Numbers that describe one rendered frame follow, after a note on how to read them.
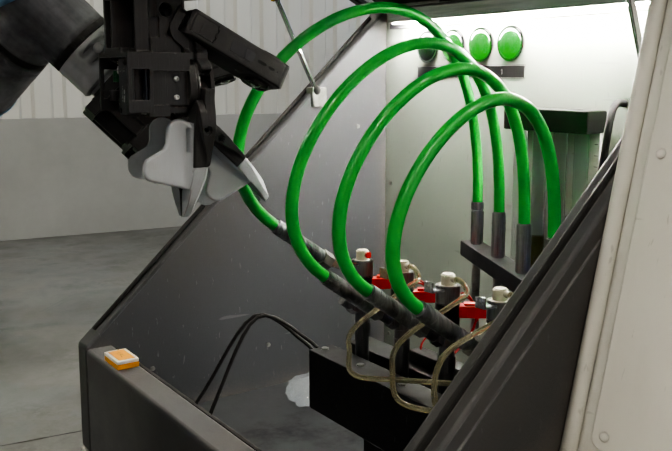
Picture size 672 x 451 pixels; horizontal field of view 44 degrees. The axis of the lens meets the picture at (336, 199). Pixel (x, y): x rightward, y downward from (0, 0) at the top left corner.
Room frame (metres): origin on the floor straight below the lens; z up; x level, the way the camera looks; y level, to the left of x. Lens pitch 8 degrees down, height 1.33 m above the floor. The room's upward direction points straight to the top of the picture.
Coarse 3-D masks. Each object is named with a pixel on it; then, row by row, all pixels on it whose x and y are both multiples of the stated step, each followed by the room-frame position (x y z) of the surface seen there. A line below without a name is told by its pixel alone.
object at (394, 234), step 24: (504, 96) 0.84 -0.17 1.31; (456, 120) 0.80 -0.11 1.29; (432, 144) 0.79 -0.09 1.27; (552, 144) 0.88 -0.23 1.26; (552, 168) 0.88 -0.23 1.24; (408, 192) 0.77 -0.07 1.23; (552, 192) 0.89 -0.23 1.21; (552, 216) 0.89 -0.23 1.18; (408, 288) 0.77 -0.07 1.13; (432, 312) 0.79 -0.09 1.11; (456, 336) 0.80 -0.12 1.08
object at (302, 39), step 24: (336, 24) 1.02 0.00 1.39; (432, 24) 1.10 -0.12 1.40; (288, 48) 0.98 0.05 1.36; (240, 120) 0.95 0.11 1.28; (240, 144) 0.94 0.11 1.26; (480, 144) 1.15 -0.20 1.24; (480, 168) 1.15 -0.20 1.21; (240, 192) 0.95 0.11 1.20; (480, 192) 1.16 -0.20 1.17; (264, 216) 0.96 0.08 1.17
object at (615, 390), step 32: (640, 64) 0.78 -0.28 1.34; (640, 96) 0.77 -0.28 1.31; (640, 128) 0.77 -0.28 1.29; (640, 160) 0.76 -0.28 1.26; (640, 192) 0.74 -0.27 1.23; (608, 224) 0.76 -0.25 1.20; (640, 224) 0.73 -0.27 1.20; (608, 256) 0.75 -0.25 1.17; (640, 256) 0.73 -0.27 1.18; (608, 288) 0.75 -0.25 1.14; (640, 288) 0.72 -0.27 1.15; (608, 320) 0.74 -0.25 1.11; (640, 320) 0.71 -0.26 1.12; (608, 352) 0.72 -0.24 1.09; (640, 352) 0.70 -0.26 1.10; (576, 384) 0.74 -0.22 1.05; (608, 384) 0.71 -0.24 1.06; (640, 384) 0.69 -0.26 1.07; (576, 416) 0.73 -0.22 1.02; (608, 416) 0.71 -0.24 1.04; (640, 416) 0.68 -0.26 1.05; (576, 448) 0.73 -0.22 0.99; (608, 448) 0.70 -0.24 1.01; (640, 448) 0.67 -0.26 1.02
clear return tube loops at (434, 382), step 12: (408, 264) 0.97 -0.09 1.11; (420, 276) 0.95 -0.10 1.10; (468, 288) 0.89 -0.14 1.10; (456, 300) 0.87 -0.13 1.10; (372, 312) 0.90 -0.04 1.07; (444, 312) 0.86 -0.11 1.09; (360, 324) 0.89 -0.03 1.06; (420, 324) 0.84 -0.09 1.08; (348, 336) 0.89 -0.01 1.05; (408, 336) 0.83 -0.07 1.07; (468, 336) 0.78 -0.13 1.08; (348, 348) 0.88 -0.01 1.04; (396, 348) 0.82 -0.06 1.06; (456, 348) 0.77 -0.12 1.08; (348, 360) 0.88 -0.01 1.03; (444, 360) 0.77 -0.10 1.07; (348, 372) 0.88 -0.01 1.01; (432, 384) 0.76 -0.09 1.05; (444, 384) 0.84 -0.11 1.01; (396, 396) 0.81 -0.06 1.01; (432, 396) 0.76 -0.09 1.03; (408, 408) 0.81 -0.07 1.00; (420, 408) 0.80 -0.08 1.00; (432, 408) 0.80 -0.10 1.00
